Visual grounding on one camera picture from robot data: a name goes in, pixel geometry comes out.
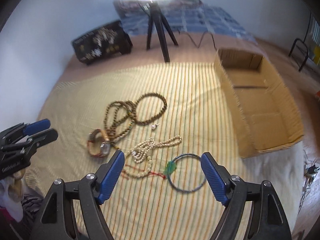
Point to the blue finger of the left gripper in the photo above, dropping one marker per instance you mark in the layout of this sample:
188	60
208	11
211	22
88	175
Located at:
40	139
36	127

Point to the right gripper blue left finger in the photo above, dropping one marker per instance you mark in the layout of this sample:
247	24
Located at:
107	176

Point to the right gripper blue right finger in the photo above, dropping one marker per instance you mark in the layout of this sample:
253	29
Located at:
217	177

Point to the red strap wristwatch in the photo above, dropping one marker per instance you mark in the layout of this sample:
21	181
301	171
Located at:
98	143

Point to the blue thin bangle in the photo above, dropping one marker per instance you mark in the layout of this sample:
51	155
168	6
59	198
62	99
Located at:
181	173

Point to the left gloved hand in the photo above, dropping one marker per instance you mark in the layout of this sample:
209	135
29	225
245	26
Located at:
12	194

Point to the yellow striped cloth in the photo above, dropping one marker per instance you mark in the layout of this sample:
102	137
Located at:
150	208

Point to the brown cardboard box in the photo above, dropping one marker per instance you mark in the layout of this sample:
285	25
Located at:
264	114

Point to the black printed gift bag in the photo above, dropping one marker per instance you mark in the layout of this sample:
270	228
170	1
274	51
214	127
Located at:
101	43

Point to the floral folded quilt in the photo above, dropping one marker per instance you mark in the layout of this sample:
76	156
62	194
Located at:
126	8

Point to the blue checked blanket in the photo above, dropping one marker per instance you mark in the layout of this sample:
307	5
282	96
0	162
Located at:
193	20

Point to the black metal rack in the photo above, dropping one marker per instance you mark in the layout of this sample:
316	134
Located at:
306	50

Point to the black tripod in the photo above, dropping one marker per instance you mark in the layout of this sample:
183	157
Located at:
157	19

